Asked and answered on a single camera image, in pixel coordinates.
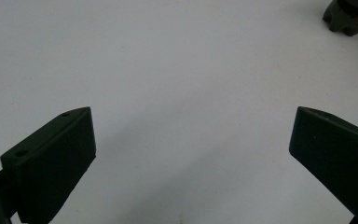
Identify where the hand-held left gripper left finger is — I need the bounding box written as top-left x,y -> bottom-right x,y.
0,106 -> 97,224

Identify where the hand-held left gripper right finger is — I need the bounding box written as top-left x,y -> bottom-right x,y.
288,106 -> 358,224

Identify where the dark drink bottle red label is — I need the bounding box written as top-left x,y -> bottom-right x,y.
322,0 -> 358,37

